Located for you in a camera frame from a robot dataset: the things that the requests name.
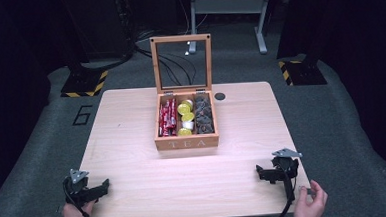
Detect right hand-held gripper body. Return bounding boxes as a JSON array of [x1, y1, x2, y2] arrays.
[[269, 147, 306, 204]]

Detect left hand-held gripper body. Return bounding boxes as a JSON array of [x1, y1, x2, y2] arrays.
[[62, 167, 100, 209]]

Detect person's right hand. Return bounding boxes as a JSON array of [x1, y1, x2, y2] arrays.
[[291, 179, 330, 217]]

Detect pile of dark packets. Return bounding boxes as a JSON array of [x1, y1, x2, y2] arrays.
[[193, 93, 215, 135]]

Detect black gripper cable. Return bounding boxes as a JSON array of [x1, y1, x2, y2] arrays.
[[270, 179, 296, 217], [61, 175, 109, 217]]

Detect red sachet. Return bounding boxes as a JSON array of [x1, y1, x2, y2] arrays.
[[162, 99, 173, 137], [157, 103, 167, 138], [168, 97, 179, 137]]

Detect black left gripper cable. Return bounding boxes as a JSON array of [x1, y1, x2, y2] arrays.
[[61, 175, 109, 217]]

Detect wooden tea box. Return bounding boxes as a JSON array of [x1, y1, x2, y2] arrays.
[[148, 32, 221, 153]]

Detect black floor cables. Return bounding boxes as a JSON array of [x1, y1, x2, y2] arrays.
[[132, 27, 199, 89]]

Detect black striped stand base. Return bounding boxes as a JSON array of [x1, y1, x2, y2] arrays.
[[59, 67, 110, 99], [277, 56, 328, 88]]

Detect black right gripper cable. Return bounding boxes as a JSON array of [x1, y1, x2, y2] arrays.
[[270, 179, 296, 217]]

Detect grey metal stand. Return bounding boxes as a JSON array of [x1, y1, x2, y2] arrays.
[[184, 0, 276, 59]]

